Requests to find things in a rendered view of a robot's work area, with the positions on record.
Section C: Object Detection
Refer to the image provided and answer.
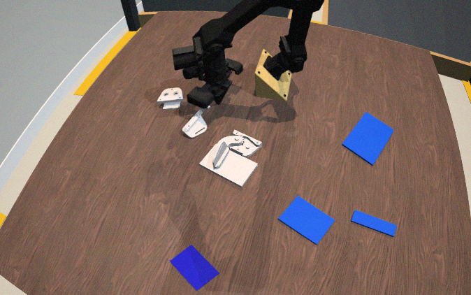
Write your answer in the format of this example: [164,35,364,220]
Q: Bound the blue flat rectangular plate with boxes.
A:
[342,112,394,166]
[170,245,219,291]
[279,196,335,245]

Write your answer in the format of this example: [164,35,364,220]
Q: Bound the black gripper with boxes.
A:
[187,58,243,109]

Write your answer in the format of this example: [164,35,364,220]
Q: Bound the blue flat bar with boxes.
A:
[351,210,396,237]

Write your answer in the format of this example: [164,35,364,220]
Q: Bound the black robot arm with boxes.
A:
[172,0,324,81]

